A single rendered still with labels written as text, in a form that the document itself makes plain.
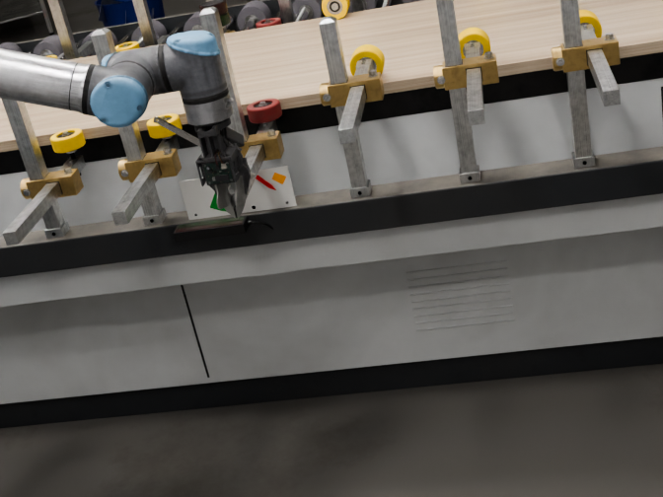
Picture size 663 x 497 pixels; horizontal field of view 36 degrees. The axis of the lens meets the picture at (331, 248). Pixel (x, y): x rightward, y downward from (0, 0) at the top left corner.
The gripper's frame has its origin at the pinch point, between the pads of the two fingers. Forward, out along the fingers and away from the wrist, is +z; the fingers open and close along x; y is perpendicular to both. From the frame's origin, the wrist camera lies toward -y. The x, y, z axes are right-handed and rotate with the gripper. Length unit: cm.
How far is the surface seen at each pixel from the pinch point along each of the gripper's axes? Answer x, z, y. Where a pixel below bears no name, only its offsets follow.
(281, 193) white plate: 3.0, 8.4, -27.3
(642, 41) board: 87, -9, -48
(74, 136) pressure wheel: -47, -8, -39
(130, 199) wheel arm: -24.0, -2.8, -6.1
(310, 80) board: 9, -9, -57
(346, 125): 25.0, -13.7, -2.3
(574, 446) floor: 62, 82, -23
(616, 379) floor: 76, 81, -49
